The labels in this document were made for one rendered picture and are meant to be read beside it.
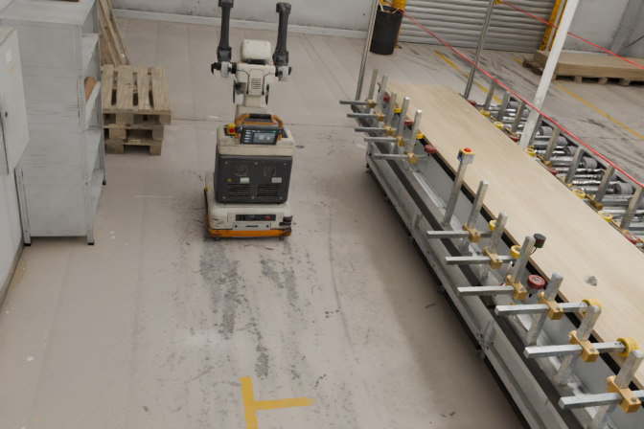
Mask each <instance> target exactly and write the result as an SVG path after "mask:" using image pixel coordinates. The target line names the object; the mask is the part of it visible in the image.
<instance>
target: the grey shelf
mask: <svg viewBox="0 0 644 429"><path fill-rule="evenodd" d="M95 4H96V5H95ZM92 5H93V18H92ZM95 7H96V8H95ZM95 15H96V16H95ZM95 18H96V19H95ZM96 21H97V22H96ZM93 23H94V33H93ZM96 24H97V25H96ZM0 26H3V27H13V28H16V30H17V38H18V47H19V55H20V64H21V73H22V81H23V89H24V98H25V106H26V115H27V124H28V131H29V142H28V144H27V145H26V147H25V149H24V151H23V153H22V155H21V157H20V159H19V161H18V163H17V165H16V167H15V175H16V183H17V189H18V197H19V205H20V212H21V219H22V227H23V234H24V241H25V242H24V246H31V244H32V241H31V240H30V235H31V237H66V236H86V233H87V241H88V245H94V243H95V240H94V234H93V231H94V229H93V225H94V218H95V213H96V209H97V207H98V204H99V199H100V195H101V190H102V185H106V180H105V162H104V120H103V99H102V77H101V55H100V34H99V12H98V0H80V1H79V2H76V1H65V0H13V1H12V2H11V3H10V4H9V5H8V6H7V7H6V8H5V9H4V10H3V11H2V12H1V13H0ZM96 27H97V28H96ZM96 30H97V31H96ZM97 43H98V44H97ZM97 46H98V47H97ZM94 49H95V56H94ZM97 51H98V52H97ZM95 62H96V77H95ZM98 64H99V65H98ZM98 69H99V70H98ZM98 72H99V73H98ZM87 77H92V78H94V79H95V80H96V84H95V86H94V88H93V91H92V93H91V95H90V97H89V100H88V102H87V104H85V88H84V80H85V79H86V78H87ZM77 81H78V91H77ZM99 92H100V93H99ZM78 95H79V108H78ZM81 101H82V102H81ZM97 102H98V115H97ZM100 109H101V110H100ZM79 111H80V118H79ZM100 111H101V112H100ZM81 113H82V114H81ZM100 116H101V117H100ZM98 121H99V126H98ZM99 145H100V154H99ZM102 157H103V158H102ZM100 160H101V168H100ZM21 169H22V171H21ZM22 172H23V178H22Z"/></svg>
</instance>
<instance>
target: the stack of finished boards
mask: <svg viewBox="0 0 644 429"><path fill-rule="evenodd" d="M549 55H550V51H539V50H535V53H534V56H533V60H535V61H536V62H538V63H540V64H541V65H543V66H545V65H546V63H547V60H548V58H549ZM623 58H624V59H627V60H629V61H631V62H633V63H635V64H637V65H639V66H641V67H644V58H633V57H623ZM624 59H622V58H620V57H618V56H598V55H586V54H574V53H563V52H560V55H559V58H558V61H557V64H556V66H555V69H554V72H556V73H557V74H567V75H580V76H594V77H609V78H623V79H644V69H642V68H640V67H638V66H636V65H634V64H632V63H630V62H628V61H626V60H624Z"/></svg>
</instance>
